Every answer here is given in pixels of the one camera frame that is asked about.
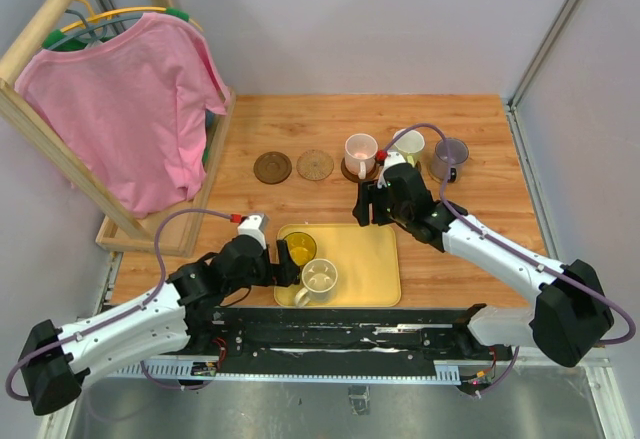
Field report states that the dark brown coaster far left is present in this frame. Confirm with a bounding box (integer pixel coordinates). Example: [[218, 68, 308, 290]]
[[253, 151, 292, 185]]

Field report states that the white mug green handle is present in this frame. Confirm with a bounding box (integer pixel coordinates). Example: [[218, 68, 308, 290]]
[[391, 129, 426, 167]]

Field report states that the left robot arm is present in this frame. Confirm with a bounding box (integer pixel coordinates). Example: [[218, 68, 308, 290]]
[[19, 235, 301, 416]]

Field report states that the grey clothes hanger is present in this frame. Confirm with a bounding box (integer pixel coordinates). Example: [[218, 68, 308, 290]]
[[41, 9, 142, 52]]

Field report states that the pink mug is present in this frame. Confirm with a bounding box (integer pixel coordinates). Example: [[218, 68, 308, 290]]
[[344, 133, 378, 180]]

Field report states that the purple transparent cup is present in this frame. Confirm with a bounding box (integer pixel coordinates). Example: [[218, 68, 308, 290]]
[[429, 138, 469, 183]]

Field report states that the yellow transparent cup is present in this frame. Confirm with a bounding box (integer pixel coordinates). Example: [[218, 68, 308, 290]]
[[284, 231, 317, 267]]

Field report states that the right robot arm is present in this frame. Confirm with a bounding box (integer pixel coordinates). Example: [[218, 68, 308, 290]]
[[353, 163, 614, 367]]

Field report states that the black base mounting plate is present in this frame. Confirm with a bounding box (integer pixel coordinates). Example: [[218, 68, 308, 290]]
[[180, 307, 512, 378]]

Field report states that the dark brown coaster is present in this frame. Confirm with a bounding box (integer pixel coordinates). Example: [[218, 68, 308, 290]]
[[341, 159, 379, 183], [253, 151, 292, 185]]

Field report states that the pink t-shirt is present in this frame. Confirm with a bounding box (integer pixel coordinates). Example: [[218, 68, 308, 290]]
[[15, 13, 230, 218]]

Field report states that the wooden hanging rod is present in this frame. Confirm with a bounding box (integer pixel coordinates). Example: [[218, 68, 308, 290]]
[[1, 0, 73, 85]]

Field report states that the beige smiley mug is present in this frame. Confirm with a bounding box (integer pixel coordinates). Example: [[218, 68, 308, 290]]
[[294, 258, 339, 308]]

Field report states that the light woven rattan coaster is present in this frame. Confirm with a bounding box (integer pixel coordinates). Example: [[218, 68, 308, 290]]
[[296, 149, 334, 181]]

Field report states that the wooden clothes rack frame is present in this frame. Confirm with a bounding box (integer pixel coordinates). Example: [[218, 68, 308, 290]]
[[1, 0, 236, 256]]

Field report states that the yellow plastic tray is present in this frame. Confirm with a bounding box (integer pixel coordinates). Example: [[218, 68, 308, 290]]
[[277, 224, 401, 308]]

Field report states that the dark brown coaster middle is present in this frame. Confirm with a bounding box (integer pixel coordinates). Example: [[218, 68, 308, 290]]
[[341, 159, 379, 183]]

